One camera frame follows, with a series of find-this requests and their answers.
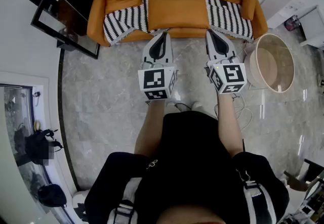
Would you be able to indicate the black framed glass screen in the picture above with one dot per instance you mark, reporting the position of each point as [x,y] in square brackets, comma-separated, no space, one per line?
[63,15]

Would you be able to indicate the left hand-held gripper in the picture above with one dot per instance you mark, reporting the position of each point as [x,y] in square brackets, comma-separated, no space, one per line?
[154,79]

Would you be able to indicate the person's white shoe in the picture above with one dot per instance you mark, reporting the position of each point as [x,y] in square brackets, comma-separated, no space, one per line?
[196,105]
[172,108]

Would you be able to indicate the black backpack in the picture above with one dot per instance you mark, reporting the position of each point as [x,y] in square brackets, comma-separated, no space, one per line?
[38,147]

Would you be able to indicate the white cabinet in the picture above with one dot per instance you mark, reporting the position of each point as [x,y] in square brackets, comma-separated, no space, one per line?
[278,3]

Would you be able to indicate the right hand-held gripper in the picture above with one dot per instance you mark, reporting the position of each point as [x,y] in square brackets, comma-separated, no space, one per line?
[233,73]

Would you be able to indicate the large glass window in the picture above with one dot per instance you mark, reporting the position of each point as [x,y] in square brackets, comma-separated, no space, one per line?
[15,122]

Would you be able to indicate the person's black shirt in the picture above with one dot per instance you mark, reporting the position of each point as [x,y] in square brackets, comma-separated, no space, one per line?
[189,167]

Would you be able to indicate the round glass-top side table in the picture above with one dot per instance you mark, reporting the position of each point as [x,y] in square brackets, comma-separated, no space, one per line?
[253,66]

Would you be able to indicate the person's right white shoe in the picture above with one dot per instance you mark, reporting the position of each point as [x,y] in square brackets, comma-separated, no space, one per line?
[196,105]

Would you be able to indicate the person's left forearm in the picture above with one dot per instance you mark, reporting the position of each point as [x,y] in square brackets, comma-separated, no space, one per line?
[149,129]

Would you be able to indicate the large orange cushion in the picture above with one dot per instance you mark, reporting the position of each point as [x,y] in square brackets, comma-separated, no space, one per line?
[177,11]

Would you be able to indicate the white rounded device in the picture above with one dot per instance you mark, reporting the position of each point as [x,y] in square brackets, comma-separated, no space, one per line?
[79,200]

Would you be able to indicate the orange cloth piece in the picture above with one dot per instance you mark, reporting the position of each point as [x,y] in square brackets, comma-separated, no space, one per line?
[249,3]

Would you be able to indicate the red and black bag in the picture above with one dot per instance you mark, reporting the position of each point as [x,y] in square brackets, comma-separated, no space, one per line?
[292,23]

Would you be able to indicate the person's right forearm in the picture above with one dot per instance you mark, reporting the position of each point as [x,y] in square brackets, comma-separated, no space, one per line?
[227,127]

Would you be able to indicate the black and white patterned blanket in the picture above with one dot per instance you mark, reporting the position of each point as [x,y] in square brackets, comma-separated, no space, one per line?
[121,22]

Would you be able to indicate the orange sofa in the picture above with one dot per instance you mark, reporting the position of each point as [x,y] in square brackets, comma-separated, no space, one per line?
[95,20]

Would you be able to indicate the person's left white shoe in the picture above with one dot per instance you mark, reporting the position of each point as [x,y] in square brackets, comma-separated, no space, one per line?
[172,108]

